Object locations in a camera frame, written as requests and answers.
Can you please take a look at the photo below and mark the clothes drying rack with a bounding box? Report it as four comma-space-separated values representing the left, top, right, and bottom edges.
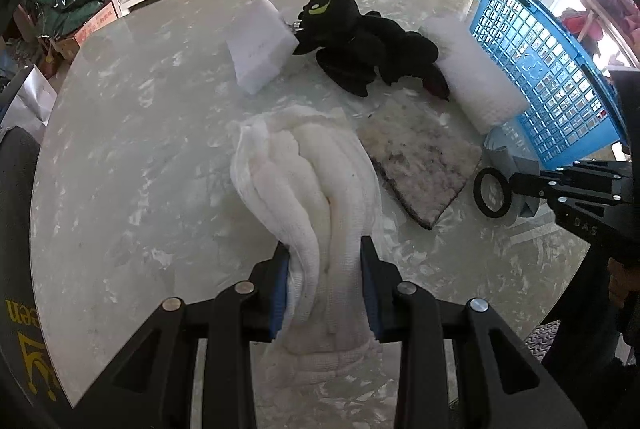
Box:
579, 0, 639, 68

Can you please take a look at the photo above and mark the grey fuzzy mat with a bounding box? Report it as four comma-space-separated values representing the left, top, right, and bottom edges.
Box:
357, 93, 482, 231

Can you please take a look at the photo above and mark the large white foam block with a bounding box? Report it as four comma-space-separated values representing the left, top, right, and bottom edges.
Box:
419, 16, 529, 134

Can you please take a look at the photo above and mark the black tape ring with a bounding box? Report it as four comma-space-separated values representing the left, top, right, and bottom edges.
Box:
472, 168, 514, 220

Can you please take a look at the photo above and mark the cardboard box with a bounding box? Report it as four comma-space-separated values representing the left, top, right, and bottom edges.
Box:
49, 2, 117, 63

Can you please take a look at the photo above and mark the white towel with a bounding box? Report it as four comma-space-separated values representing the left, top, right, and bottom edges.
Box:
230, 105, 383, 387

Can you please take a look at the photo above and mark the white paper bag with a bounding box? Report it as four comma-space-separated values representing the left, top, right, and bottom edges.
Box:
1, 66, 58, 144

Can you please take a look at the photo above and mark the grey queen print shirt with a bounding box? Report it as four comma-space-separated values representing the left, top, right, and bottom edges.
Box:
1, 126, 68, 428

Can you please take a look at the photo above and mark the blue plastic laundry basket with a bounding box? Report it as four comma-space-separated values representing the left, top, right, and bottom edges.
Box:
470, 0, 628, 170

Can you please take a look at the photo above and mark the light blue plastic container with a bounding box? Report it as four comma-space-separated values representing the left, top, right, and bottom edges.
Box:
483, 128, 541, 224

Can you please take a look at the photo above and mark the black dragon plush toy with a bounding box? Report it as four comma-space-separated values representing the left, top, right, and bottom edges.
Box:
294, 0, 450, 100

